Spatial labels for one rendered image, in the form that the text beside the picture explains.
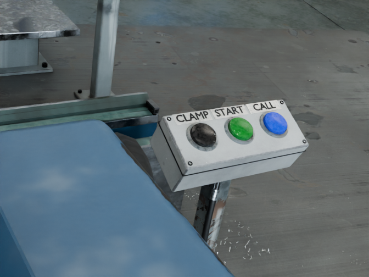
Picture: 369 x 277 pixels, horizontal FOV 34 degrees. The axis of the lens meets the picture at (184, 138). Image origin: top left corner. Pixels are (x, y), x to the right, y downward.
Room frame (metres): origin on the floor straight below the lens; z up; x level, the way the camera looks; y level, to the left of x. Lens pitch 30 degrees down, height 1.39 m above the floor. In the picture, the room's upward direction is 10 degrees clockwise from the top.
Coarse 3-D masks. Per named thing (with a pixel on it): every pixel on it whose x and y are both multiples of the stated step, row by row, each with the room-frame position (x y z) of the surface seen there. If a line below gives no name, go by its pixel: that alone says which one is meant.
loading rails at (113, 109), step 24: (120, 96) 0.89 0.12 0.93; (144, 96) 0.91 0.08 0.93; (0, 120) 0.76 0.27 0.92; (24, 120) 0.78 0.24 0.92; (48, 120) 0.80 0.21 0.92; (72, 120) 0.81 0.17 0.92; (120, 120) 0.84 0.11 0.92; (144, 120) 0.87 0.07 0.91; (144, 144) 0.78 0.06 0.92; (168, 192) 0.78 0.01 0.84
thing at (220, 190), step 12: (228, 180) 0.61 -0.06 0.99; (204, 192) 0.61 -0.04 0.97; (216, 192) 0.59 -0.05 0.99; (204, 204) 0.61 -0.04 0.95; (216, 204) 0.61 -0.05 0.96; (204, 216) 0.60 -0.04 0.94; (216, 216) 0.61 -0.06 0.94; (204, 228) 0.57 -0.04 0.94; (216, 228) 0.61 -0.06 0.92; (216, 240) 0.61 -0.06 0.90
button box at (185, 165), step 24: (168, 120) 0.58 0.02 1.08; (192, 120) 0.59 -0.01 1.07; (216, 120) 0.60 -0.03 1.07; (288, 120) 0.65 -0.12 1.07; (168, 144) 0.56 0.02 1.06; (192, 144) 0.56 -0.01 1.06; (216, 144) 0.57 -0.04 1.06; (240, 144) 0.58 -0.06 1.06; (264, 144) 0.60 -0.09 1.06; (288, 144) 0.61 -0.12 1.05; (168, 168) 0.56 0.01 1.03; (192, 168) 0.53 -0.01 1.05; (216, 168) 0.55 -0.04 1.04; (240, 168) 0.58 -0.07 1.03; (264, 168) 0.61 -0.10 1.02
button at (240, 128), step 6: (234, 120) 0.60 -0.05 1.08; (240, 120) 0.61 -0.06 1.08; (246, 120) 0.61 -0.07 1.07; (228, 126) 0.60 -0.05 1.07; (234, 126) 0.60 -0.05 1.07; (240, 126) 0.60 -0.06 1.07; (246, 126) 0.60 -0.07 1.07; (234, 132) 0.59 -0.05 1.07; (240, 132) 0.59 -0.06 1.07; (246, 132) 0.59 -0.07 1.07; (252, 132) 0.60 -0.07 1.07; (240, 138) 0.59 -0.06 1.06; (246, 138) 0.59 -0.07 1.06
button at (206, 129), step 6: (198, 126) 0.58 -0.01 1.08; (204, 126) 0.58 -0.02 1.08; (210, 126) 0.58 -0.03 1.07; (192, 132) 0.57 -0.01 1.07; (198, 132) 0.57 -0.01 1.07; (204, 132) 0.57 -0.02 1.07; (210, 132) 0.57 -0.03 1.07; (192, 138) 0.56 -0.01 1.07; (198, 138) 0.56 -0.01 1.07; (204, 138) 0.56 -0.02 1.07; (210, 138) 0.57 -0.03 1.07; (198, 144) 0.56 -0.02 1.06; (204, 144) 0.56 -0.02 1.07; (210, 144) 0.56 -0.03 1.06
